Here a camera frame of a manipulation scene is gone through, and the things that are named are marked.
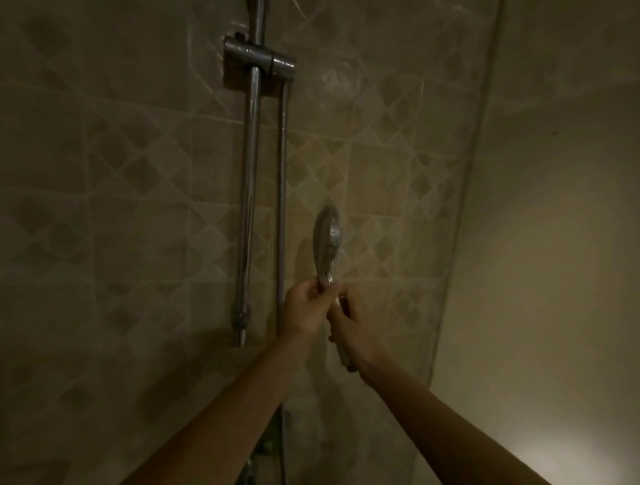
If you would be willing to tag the person's left forearm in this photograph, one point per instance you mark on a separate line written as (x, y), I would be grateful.
(225, 414)

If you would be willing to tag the chrome shower slide rail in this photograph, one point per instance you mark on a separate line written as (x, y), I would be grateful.
(248, 200)

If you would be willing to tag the green shower mixer valve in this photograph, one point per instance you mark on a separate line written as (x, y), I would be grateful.
(260, 452)

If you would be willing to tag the person's right hand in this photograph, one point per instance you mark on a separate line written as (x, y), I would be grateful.
(355, 330)

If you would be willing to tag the person's left hand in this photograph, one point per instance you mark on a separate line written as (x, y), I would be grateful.
(305, 312)

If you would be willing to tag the person's right forearm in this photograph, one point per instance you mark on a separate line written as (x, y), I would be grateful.
(450, 429)

